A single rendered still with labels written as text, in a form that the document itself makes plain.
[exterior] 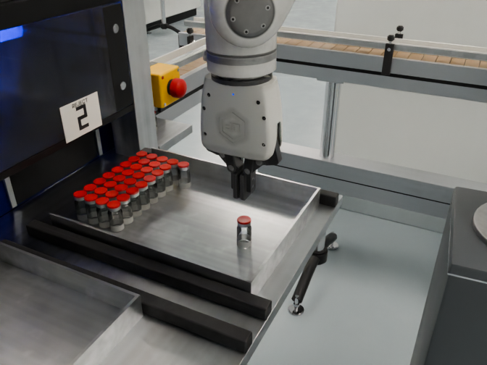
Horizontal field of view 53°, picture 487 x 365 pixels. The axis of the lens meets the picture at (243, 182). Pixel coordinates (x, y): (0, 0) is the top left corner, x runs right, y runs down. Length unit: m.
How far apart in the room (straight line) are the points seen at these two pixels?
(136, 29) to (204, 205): 0.34
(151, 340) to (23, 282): 0.21
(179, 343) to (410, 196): 1.21
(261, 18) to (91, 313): 0.40
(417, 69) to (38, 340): 1.21
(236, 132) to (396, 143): 1.70
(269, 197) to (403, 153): 1.49
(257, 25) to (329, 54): 1.08
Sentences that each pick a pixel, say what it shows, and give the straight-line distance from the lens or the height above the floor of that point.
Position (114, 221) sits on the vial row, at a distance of 0.77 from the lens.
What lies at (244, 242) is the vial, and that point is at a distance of 0.71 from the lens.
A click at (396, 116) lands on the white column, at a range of 2.22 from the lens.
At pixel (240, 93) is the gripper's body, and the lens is 0.59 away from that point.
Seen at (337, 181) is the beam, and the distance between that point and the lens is 1.73.
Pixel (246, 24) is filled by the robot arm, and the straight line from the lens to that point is 0.48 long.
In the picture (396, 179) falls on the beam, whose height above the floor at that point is 0.54.
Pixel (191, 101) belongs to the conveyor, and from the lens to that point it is 1.33.
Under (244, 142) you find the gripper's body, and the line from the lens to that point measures 0.61.
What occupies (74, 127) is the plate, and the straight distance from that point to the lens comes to 0.83.
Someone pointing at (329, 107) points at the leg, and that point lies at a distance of 1.64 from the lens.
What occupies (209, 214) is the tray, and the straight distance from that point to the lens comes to 0.80.
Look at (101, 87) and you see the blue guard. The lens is 0.87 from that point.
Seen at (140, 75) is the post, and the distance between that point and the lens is 0.95.
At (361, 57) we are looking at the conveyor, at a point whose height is 0.93.
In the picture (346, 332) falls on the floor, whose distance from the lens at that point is 1.84.
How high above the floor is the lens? 1.32
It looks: 30 degrees down
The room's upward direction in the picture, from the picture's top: straight up
